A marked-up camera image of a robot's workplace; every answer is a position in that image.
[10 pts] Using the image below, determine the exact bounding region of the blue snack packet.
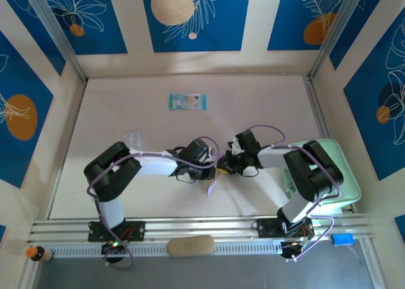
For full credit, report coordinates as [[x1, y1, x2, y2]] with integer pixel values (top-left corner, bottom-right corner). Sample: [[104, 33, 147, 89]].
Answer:
[[168, 92, 208, 112]]

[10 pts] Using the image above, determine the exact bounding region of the clear plastic packet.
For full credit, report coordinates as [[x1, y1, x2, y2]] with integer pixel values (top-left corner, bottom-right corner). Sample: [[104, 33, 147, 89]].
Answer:
[[123, 131, 142, 151]]

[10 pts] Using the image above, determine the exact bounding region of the beige oval pad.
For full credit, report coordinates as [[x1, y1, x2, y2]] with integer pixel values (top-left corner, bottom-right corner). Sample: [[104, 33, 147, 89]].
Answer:
[[166, 235, 216, 259]]

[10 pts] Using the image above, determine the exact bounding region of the black controller board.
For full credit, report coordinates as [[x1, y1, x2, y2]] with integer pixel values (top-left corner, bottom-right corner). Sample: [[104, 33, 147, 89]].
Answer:
[[101, 240, 128, 255], [280, 240, 306, 259]]

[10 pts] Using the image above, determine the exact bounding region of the mint green tray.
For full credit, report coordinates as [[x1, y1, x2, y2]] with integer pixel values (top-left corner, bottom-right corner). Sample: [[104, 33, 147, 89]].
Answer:
[[280, 138, 362, 214]]

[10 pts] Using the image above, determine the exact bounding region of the blue plastic block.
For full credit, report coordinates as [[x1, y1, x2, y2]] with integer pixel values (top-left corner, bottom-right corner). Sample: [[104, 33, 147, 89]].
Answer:
[[330, 233, 354, 247]]

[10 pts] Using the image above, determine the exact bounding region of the orange cap bottle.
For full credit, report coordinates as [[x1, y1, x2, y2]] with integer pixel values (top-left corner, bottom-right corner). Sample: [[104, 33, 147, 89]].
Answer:
[[25, 245, 53, 264]]

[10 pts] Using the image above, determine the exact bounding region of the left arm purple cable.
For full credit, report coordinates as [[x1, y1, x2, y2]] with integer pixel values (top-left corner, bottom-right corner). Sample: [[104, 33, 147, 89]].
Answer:
[[87, 136, 221, 270]]

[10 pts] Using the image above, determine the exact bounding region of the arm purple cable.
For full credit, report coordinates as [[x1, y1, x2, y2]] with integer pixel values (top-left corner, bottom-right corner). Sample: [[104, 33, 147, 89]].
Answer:
[[249, 124, 342, 261], [87, 136, 221, 270]]

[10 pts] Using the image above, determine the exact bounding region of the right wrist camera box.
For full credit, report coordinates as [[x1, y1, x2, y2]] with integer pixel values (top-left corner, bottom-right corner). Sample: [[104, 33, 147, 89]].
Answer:
[[227, 136, 244, 156]]

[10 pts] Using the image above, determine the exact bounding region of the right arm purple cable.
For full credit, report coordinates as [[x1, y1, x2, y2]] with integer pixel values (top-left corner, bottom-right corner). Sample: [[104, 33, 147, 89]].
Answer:
[[249, 124, 342, 261]]

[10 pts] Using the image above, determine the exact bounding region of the aluminium mounting rail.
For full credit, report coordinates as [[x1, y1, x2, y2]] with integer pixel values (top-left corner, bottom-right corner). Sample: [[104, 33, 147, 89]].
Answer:
[[27, 213, 376, 244]]

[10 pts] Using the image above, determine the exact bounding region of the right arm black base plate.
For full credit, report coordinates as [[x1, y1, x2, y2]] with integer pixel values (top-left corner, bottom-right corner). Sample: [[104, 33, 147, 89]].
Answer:
[[256, 218, 314, 239]]

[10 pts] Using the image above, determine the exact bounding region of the aluminium table edge rail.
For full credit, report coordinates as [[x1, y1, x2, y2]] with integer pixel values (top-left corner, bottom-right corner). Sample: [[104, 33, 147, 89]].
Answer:
[[302, 75, 357, 214], [46, 79, 89, 221]]

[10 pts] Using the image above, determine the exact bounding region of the slotted grey cable duct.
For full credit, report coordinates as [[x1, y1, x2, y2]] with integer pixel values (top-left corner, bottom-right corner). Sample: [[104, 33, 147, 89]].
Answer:
[[50, 241, 284, 258]]

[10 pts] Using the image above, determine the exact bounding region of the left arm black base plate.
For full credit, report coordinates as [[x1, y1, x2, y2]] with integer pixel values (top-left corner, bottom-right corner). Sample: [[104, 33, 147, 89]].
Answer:
[[87, 221, 146, 242]]

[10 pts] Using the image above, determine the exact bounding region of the blue floral wall panel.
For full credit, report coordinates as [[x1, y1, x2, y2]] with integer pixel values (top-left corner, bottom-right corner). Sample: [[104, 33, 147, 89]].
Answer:
[[37, 0, 128, 55], [140, 0, 251, 53], [343, 7, 405, 181], [0, 0, 66, 77], [328, 0, 390, 71], [267, 0, 360, 52], [0, 31, 54, 188]]

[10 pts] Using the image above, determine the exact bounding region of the aluminium frame post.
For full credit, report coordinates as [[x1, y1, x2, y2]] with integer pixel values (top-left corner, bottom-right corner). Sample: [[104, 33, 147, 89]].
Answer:
[[22, 0, 89, 83], [307, 0, 371, 81]]

